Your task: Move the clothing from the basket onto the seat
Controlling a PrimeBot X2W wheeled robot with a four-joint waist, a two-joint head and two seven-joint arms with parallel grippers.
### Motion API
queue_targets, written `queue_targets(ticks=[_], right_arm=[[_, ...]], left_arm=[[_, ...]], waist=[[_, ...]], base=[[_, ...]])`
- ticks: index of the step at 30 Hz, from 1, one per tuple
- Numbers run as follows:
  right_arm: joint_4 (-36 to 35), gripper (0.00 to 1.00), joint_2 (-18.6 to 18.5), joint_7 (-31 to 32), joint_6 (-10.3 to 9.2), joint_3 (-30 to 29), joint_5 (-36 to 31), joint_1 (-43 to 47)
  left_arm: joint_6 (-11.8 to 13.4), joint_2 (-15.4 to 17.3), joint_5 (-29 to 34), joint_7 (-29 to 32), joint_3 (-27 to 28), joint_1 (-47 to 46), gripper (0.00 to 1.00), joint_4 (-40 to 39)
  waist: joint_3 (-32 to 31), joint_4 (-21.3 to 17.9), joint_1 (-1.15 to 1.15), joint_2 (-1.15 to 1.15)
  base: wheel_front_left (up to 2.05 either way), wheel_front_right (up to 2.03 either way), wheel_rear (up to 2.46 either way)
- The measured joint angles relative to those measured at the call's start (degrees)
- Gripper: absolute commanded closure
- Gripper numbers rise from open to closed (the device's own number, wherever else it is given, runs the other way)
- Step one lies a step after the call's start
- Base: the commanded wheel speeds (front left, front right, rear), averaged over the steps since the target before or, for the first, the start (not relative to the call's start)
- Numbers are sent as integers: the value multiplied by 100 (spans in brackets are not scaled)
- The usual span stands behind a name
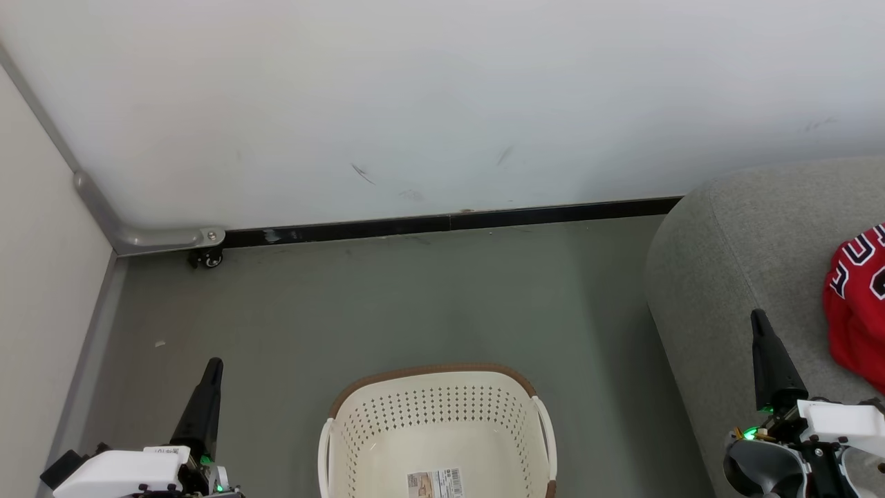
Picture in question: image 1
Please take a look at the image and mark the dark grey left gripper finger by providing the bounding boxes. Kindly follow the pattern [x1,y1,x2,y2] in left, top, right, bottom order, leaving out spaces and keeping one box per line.
[169,358,225,463]

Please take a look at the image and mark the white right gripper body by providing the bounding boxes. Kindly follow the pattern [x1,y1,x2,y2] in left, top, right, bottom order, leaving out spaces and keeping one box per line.
[723,400,885,498]

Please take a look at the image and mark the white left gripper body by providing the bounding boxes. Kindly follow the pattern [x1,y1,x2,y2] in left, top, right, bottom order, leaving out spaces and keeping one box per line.
[52,446,243,498]

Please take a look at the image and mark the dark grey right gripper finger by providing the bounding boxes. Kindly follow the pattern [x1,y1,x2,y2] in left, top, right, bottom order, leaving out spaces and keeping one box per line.
[750,309,808,414]

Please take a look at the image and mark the red jersey with Bulls lettering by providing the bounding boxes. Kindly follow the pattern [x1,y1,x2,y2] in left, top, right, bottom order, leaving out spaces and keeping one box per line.
[821,223,885,395]

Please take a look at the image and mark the cream perforated laundry basket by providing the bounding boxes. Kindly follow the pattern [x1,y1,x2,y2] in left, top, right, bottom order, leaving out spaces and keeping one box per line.
[318,363,558,498]

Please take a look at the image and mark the grey fabric sofa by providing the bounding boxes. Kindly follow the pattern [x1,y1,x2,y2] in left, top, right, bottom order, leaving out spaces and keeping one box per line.
[644,156,885,498]

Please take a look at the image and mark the printed label sticker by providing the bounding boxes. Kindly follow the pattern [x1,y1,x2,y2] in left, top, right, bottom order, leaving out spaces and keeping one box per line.
[407,468,465,498]

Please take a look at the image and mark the black baseboard strip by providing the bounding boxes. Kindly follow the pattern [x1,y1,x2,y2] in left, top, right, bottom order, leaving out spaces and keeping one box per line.
[225,197,684,250]

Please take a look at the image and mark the grey metal frame bar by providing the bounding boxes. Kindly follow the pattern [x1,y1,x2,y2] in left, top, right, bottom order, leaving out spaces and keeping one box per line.
[0,41,227,257]

